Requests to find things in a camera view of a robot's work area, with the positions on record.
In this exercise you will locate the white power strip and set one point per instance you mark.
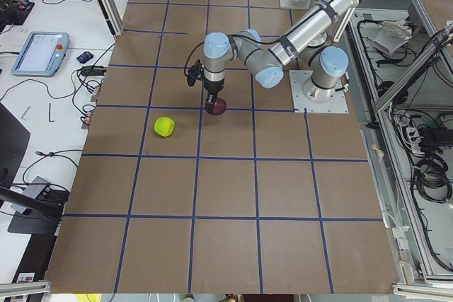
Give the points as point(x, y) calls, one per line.
point(410, 135)

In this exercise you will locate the silver allen key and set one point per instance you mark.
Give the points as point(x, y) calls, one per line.
point(25, 113)

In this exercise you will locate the green apple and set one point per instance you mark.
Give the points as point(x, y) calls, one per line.
point(164, 126)

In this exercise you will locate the black circuit board box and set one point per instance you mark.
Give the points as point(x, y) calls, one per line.
point(15, 12)

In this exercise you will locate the dark red apple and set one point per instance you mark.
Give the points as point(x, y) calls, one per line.
point(220, 106)

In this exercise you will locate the near blue teach pendant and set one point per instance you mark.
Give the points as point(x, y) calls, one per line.
point(42, 54)

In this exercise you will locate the black monitor stand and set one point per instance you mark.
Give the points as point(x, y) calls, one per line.
point(30, 216)

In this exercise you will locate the grey usb hub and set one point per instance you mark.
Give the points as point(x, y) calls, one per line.
point(39, 188)

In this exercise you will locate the black allen key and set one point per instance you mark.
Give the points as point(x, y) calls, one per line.
point(50, 113)

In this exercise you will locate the dark blue small pouch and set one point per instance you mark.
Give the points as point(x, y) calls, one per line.
point(84, 57)

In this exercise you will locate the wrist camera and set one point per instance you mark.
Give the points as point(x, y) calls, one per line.
point(195, 73)

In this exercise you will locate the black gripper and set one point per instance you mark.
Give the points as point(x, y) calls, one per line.
point(214, 87)

